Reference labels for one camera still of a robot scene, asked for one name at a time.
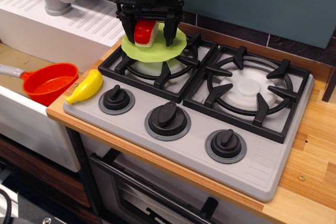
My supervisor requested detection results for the black left stove knob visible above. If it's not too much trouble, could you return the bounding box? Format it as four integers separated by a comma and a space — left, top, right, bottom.
98, 84, 135, 115

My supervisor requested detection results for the orange toy saucepan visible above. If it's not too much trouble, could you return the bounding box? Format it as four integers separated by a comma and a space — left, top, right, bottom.
1, 63, 79, 106

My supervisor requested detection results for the black left burner grate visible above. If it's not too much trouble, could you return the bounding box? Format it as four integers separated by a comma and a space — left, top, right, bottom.
98, 33, 218, 103

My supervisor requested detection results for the black stove knob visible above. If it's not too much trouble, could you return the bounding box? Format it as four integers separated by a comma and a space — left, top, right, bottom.
144, 101, 191, 142
205, 129, 247, 164
98, 84, 135, 115

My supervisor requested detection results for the black burner grate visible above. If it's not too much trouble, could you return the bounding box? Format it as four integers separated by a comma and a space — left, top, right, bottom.
98, 33, 218, 103
183, 46, 311, 144

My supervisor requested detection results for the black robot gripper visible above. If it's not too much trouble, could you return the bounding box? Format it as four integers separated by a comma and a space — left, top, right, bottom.
114, 0, 184, 47

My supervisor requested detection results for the red and white sushi toy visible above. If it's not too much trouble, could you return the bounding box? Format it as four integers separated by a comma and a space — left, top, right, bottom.
133, 20, 159, 48

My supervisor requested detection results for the black right burner grate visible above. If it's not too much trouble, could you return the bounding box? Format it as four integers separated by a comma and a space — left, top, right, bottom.
183, 46, 311, 144

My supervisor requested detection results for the white toy sink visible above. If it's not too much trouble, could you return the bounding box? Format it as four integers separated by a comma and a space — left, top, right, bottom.
1, 0, 124, 172

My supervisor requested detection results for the black middle stove knob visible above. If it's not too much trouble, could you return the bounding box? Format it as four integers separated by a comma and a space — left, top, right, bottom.
144, 101, 191, 142

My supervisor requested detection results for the grey toy stove top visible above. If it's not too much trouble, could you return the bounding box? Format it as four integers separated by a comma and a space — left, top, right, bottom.
63, 45, 314, 201

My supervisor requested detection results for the green plastic lettuce leaf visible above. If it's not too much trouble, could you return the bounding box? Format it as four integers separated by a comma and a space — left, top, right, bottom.
121, 23, 187, 63

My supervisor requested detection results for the toy oven door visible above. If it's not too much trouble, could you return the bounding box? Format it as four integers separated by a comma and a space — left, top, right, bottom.
89, 149, 240, 223

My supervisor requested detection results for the yellow toy banana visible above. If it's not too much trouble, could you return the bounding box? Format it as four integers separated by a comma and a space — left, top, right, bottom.
65, 69, 103, 104

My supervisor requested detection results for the black right stove knob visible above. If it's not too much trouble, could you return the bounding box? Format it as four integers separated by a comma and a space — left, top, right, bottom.
205, 129, 247, 164

